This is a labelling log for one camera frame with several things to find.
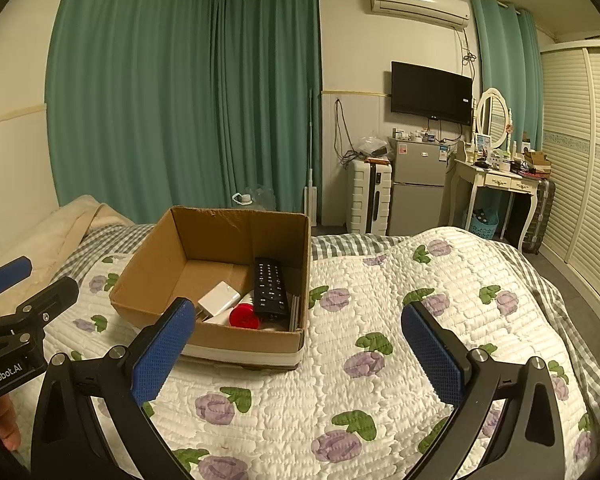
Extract dark suitcase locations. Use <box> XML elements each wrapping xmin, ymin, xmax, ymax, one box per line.
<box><xmin>522</xmin><ymin>177</ymin><xmax>557</xmax><ymax>255</ymax></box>

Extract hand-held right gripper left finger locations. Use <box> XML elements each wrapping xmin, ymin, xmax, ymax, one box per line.
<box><xmin>30</xmin><ymin>296</ymin><xmax>197</xmax><ymax>480</ymax></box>

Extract white power bank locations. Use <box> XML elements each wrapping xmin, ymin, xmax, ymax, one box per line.
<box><xmin>197</xmin><ymin>282</ymin><xmax>243</xmax><ymax>322</ymax></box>

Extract beige blanket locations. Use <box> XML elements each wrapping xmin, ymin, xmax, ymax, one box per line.
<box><xmin>0</xmin><ymin>194</ymin><xmax>136</xmax><ymax>321</ymax></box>

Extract person's left hand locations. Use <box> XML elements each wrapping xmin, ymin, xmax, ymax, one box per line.
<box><xmin>0</xmin><ymin>394</ymin><xmax>22</xmax><ymax>453</ymax></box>

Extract white floral quilt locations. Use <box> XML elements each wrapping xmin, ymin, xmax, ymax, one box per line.
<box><xmin>42</xmin><ymin>227</ymin><xmax>600</xmax><ymax>480</ymax></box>

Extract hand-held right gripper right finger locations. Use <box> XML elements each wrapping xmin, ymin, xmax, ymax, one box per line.
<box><xmin>401</xmin><ymin>301</ymin><xmax>567</xmax><ymax>480</ymax></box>

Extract air conditioner cable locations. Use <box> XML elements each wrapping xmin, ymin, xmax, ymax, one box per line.
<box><xmin>460</xmin><ymin>27</ymin><xmax>478</xmax><ymax>68</ymax></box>

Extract clear plastic bag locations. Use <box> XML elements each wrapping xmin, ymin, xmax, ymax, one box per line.
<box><xmin>357</xmin><ymin>136</ymin><xmax>391</xmax><ymax>158</ymax></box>

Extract clear water jug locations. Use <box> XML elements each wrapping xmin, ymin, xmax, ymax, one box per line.
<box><xmin>232</xmin><ymin>186</ymin><xmax>276</xmax><ymax>211</ymax></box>

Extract narrow green curtain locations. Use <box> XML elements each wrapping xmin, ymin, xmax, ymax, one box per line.
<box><xmin>470</xmin><ymin>0</ymin><xmax>545</xmax><ymax>153</ymax></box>

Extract blue plastic basket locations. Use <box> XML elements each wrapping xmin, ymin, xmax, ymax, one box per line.
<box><xmin>467</xmin><ymin>207</ymin><xmax>501</xmax><ymax>238</ymax></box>

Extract silver refrigerator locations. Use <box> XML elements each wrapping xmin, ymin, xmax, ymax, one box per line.
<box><xmin>389</xmin><ymin>137</ymin><xmax>453</xmax><ymax>236</ymax></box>

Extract white suitcase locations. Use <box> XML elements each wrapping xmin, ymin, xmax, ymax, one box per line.
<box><xmin>345</xmin><ymin>159</ymin><xmax>395</xmax><ymax>236</ymax></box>

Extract white dressing table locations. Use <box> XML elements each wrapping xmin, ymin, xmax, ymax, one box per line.
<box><xmin>450</xmin><ymin>157</ymin><xmax>541</xmax><ymax>251</ymax></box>

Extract brown cardboard box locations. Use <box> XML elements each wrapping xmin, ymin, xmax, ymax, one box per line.
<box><xmin>109</xmin><ymin>206</ymin><xmax>312</xmax><ymax>372</ymax></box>

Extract black wall television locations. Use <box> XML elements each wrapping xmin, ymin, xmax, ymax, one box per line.
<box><xmin>390</xmin><ymin>61</ymin><xmax>473</xmax><ymax>127</ymax></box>

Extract white mop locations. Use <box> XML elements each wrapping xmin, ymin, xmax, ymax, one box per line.
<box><xmin>300</xmin><ymin>87</ymin><xmax>321</xmax><ymax>226</ymax></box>

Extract hanging black cables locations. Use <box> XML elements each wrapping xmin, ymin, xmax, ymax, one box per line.
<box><xmin>332</xmin><ymin>99</ymin><xmax>356</xmax><ymax>163</ymax></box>

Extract wide green curtain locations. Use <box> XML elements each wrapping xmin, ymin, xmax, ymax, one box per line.
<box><xmin>44</xmin><ymin>0</ymin><xmax>326</xmax><ymax>218</ymax></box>

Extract black remote control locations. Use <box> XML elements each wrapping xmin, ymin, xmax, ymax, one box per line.
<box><xmin>252</xmin><ymin>257</ymin><xmax>291</xmax><ymax>320</ymax></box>

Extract white oval mirror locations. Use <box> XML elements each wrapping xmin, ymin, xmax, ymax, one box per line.
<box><xmin>472</xmin><ymin>87</ymin><xmax>512</xmax><ymax>150</ymax></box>

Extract white bottle with red cap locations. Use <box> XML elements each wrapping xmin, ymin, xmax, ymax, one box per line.
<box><xmin>205</xmin><ymin>302</ymin><xmax>261</xmax><ymax>331</ymax></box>

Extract white louvered wardrobe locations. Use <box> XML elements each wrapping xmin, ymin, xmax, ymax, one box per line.
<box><xmin>539</xmin><ymin>37</ymin><xmax>600</xmax><ymax>311</ymax></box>

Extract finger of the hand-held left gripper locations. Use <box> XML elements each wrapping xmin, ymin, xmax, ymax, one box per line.
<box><xmin>0</xmin><ymin>276</ymin><xmax>79</xmax><ymax>346</ymax></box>
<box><xmin>0</xmin><ymin>256</ymin><xmax>33</xmax><ymax>306</ymax></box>

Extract white air conditioner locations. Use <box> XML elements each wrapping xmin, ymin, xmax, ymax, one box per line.
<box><xmin>364</xmin><ymin>0</ymin><xmax>471</xmax><ymax>30</ymax></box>

